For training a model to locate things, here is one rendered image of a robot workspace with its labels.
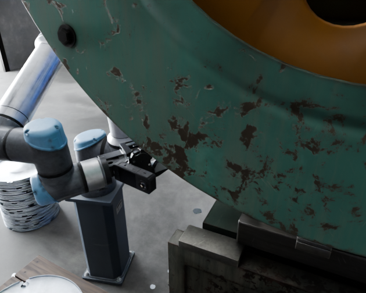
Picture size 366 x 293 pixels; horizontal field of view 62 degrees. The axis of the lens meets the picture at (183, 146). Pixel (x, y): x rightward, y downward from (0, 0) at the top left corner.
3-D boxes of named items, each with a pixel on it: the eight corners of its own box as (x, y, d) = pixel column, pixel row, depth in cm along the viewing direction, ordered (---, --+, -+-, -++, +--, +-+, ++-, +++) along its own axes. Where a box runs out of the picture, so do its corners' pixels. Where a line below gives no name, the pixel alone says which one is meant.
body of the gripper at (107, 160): (140, 136, 80) (94, 149, 75) (153, 150, 73) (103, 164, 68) (143, 161, 83) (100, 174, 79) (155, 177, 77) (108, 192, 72)
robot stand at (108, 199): (81, 279, 134) (63, 197, 114) (99, 248, 151) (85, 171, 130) (121, 286, 132) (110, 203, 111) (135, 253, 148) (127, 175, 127)
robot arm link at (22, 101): (45, 2, 87) (-56, 139, 60) (80, 2, 85) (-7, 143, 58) (61, 37, 97) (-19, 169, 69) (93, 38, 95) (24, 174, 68)
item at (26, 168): (-22, 185, 145) (-23, 183, 145) (0, 156, 170) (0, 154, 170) (41, 180, 149) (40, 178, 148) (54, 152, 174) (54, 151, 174)
